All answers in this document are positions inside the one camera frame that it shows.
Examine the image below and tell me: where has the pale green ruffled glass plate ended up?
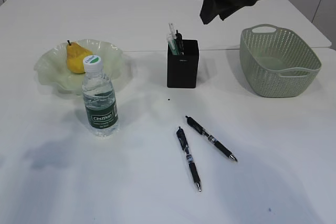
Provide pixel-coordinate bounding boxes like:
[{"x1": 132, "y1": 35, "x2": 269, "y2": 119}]
[{"x1": 34, "y1": 39, "x2": 133, "y2": 95}]

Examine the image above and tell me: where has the yellow pear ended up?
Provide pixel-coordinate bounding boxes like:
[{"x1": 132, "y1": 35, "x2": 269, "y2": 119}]
[{"x1": 66, "y1": 40, "x2": 93, "y2": 74}]

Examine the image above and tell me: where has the mint green utility knife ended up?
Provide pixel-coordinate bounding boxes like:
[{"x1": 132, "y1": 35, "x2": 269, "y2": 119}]
[{"x1": 166, "y1": 34, "x2": 179, "y2": 55}]

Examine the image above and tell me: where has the black square pen holder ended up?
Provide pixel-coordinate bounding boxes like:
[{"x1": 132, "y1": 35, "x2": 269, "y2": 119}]
[{"x1": 167, "y1": 39, "x2": 199, "y2": 89}]

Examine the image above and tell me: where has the clear plastic ruler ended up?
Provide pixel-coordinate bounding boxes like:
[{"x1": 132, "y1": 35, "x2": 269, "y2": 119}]
[{"x1": 169, "y1": 23, "x2": 176, "y2": 39}]

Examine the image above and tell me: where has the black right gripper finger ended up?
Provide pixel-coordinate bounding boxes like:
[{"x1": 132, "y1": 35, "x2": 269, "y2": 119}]
[
  {"x1": 218, "y1": 5, "x2": 239, "y2": 20},
  {"x1": 200, "y1": 0, "x2": 218, "y2": 25}
]

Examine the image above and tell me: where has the green woven plastic basket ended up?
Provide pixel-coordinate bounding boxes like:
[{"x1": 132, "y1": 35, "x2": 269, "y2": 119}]
[{"x1": 239, "y1": 26, "x2": 322, "y2": 98}]

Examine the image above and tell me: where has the black gel pen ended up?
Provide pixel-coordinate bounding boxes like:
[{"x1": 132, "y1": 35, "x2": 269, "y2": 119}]
[
  {"x1": 185, "y1": 115, "x2": 238, "y2": 162},
  {"x1": 176, "y1": 126, "x2": 202, "y2": 192},
  {"x1": 175, "y1": 30, "x2": 184, "y2": 55}
]

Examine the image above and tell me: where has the clear water bottle green label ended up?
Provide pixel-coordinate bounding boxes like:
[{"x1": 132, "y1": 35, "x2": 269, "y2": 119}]
[{"x1": 82, "y1": 55, "x2": 119, "y2": 137}]

